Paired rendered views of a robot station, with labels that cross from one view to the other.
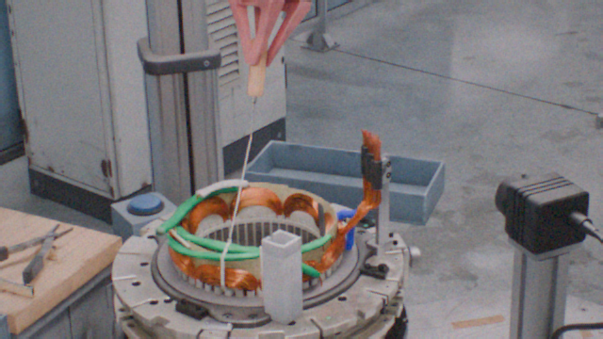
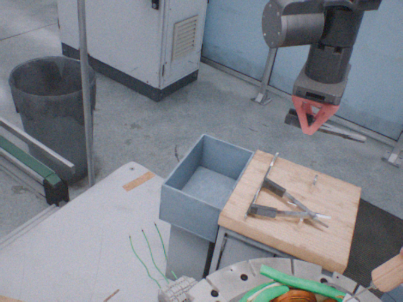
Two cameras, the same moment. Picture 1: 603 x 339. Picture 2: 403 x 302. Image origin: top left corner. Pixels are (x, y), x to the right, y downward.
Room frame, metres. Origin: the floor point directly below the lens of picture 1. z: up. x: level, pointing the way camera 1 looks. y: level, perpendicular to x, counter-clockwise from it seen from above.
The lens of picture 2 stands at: (1.04, -0.11, 1.52)
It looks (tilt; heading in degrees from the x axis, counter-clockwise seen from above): 38 degrees down; 79
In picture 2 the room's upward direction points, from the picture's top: 10 degrees clockwise
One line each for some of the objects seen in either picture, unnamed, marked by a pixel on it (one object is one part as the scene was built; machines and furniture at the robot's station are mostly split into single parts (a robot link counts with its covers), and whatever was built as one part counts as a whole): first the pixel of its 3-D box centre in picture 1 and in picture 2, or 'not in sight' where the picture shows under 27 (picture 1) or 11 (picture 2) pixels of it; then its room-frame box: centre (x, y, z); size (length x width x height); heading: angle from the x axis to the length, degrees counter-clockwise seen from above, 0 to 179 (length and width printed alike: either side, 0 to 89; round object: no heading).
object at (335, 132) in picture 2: not in sight; (328, 130); (1.31, 0.37, 1.19); 0.06 x 0.01 x 0.01; 161
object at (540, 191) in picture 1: (534, 208); not in sight; (0.77, -0.17, 1.37); 0.06 x 0.04 x 0.04; 26
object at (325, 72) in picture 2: not in sight; (327, 62); (1.28, 0.39, 1.29); 0.10 x 0.07 x 0.07; 61
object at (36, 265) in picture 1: (32, 269); (263, 210); (1.22, 0.29, 1.09); 0.04 x 0.01 x 0.02; 166
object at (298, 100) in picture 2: not in sight; (315, 104); (1.29, 0.39, 1.22); 0.07 x 0.07 x 0.09; 61
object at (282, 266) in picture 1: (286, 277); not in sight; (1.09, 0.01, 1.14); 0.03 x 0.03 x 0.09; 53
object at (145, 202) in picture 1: (145, 202); not in sight; (1.47, 0.19, 1.04); 0.04 x 0.04 x 0.01
